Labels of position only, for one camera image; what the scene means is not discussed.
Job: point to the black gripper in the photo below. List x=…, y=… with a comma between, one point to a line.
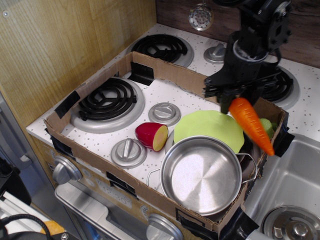
x=240, y=76

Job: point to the orange toy carrot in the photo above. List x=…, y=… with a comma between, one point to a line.
x=245, y=115

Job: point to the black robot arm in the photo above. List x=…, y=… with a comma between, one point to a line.
x=252, y=53

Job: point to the light green plastic plate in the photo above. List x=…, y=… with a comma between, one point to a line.
x=213, y=124

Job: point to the back right black burner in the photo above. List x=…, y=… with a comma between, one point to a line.
x=285, y=93

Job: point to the green toy lettuce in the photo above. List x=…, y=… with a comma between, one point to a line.
x=269, y=127

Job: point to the silver stovetop knob back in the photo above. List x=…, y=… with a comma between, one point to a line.
x=215, y=54

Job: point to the silver stovetop knob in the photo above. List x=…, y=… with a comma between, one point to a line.
x=164, y=113
x=215, y=54
x=128, y=153

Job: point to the silver stovetop knob upper centre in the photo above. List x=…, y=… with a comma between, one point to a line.
x=164, y=113

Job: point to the back left black burner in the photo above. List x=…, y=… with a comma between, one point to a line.
x=169, y=48

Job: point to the hanging metal strainer ladle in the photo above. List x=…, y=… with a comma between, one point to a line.
x=201, y=16

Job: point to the stainless steel pot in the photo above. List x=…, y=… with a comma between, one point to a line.
x=203, y=174

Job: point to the red toy fruit half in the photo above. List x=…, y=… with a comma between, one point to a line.
x=152, y=135

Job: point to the silver sink basin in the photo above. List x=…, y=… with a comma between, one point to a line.
x=290, y=180

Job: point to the brown cardboard fence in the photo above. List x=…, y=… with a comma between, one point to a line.
x=197, y=226

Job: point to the front left black burner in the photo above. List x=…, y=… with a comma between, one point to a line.
x=114, y=105

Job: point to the silver stovetop knob lower centre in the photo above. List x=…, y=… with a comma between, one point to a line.
x=128, y=153

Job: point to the silver sink drain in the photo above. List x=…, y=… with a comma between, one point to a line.
x=291, y=223

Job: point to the silver oven knob right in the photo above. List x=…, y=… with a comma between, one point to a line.
x=160, y=228

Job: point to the silver oven knob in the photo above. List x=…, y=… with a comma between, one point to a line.
x=65, y=171
x=160, y=228

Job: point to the silver oven knob left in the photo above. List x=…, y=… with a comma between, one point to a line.
x=65, y=171

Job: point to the orange object lower left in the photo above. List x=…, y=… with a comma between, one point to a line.
x=54, y=228

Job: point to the silver oven door handle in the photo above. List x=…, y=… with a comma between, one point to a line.
x=99, y=218

